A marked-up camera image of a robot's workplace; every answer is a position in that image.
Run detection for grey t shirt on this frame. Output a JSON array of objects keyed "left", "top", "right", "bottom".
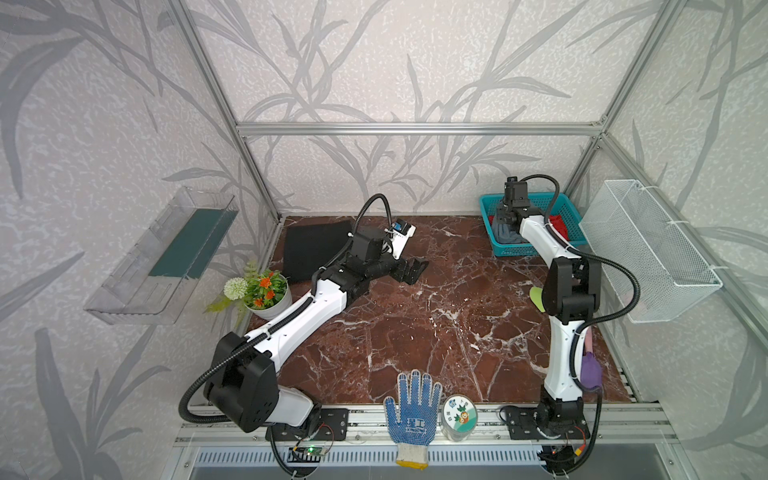
[{"left": 491, "top": 213, "right": 527, "bottom": 245}]

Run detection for teal plastic basket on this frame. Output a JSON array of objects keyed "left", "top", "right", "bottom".
[{"left": 479, "top": 192, "right": 587, "bottom": 257}]

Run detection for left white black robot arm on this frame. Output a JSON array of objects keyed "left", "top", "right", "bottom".
[{"left": 178, "top": 219, "right": 429, "bottom": 436}]

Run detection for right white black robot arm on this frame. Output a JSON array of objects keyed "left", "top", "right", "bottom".
[{"left": 494, "top": 174, "right": 641, "bottom": 429}]

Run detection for red t shirt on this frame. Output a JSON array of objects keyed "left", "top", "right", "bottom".
[{"left": 549, "top": 215, "right": 570, "bottom": 242}]

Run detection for folded black t shirt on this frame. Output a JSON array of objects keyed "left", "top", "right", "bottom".
[{"left": 282, "top": 220, "right": 352, "bottom": 283}]

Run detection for potted artificial flower plant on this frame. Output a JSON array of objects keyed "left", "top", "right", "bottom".
[{"left": 204, "top": 262, "right": 289, "bottom": 322}]

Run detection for round tin with cartoon label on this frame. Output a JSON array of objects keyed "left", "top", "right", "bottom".
[{"left": 440, "top": 395, "right": 478, "bottom": 442}]

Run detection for blue dotted work glove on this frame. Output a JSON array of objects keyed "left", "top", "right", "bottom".
[{"left": 383, "top": 370, "right": 443, "bottom": 470}]

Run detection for green circuit board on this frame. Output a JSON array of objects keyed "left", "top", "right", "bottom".
[{"left": 289, "top": 444, "right": 332, "bottom": 463}]

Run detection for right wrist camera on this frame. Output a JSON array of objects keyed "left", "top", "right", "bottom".
[{"left": 503, "top": 176, "right": 530, "bottom": 209}]

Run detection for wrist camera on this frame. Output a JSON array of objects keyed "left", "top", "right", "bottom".
[
  {"left": 503, "top": 176, "right": 530, "bottom": 209},
  {"left": 391, "top": 218, "right": 416, "bottom": 259}
]

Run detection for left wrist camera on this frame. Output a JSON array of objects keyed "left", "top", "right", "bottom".
[{"left": 391, "top": 218, "right": 416, "bottom": 259}]

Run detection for white wire mesh basket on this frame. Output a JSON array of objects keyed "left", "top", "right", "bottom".
[{"left": 580, "top": 180, "right": 722, "bottom": 324}]

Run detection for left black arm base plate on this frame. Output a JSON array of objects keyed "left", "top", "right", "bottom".
[{"left": 266, "top": 407, "right": 350, "bottom": 442}]

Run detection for purple object by right wall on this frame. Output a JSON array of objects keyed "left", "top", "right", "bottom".
[{"left": 580, "top": 328, "right": 602, "bottom": 390}]

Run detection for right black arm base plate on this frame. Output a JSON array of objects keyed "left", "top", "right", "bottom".
[{"left": 498, "top": 405, "right": 591, "bottom": 440}]

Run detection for clear plastic wall shelf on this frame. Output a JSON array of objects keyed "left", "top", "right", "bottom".
[{"left": 84, "top": 187, "right": 239, "bottom": 325}]

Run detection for aluminium front rail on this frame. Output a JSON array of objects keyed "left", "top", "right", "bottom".
[{"left": 172, "top": 403, "right": 680, "bottom": 449}]

